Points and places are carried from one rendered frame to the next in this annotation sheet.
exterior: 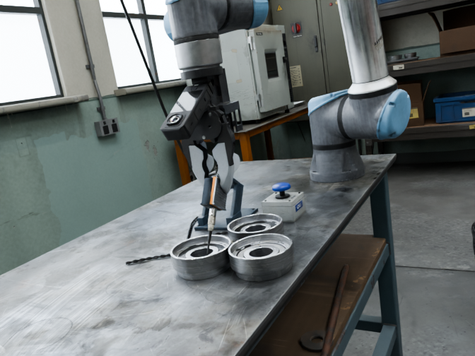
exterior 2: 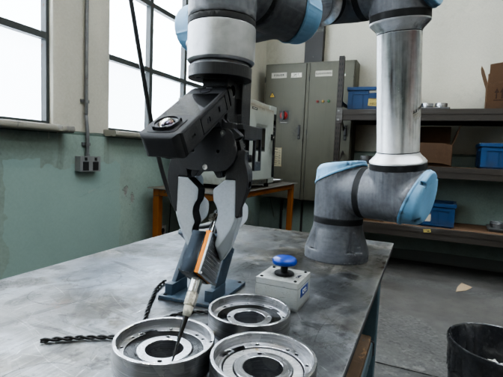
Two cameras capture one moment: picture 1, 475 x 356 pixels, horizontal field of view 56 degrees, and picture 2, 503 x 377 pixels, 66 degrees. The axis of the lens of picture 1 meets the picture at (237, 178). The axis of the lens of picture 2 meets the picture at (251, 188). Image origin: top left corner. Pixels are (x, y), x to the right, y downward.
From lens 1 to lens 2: 0.33 m
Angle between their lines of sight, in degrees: 10
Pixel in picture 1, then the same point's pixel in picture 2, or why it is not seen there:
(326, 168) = (327, 246)
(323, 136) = (330, 209)
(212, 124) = (222, 149)
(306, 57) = (288, 142)
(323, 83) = (299, 167)
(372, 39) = (412, 105)
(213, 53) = (246, 44)
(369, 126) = (391, 205)
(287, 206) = (290, 289)
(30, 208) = not seen: outside the picture
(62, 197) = (19, 226)
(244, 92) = not seen: hidden behind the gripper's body
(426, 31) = not seen: hidden behind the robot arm
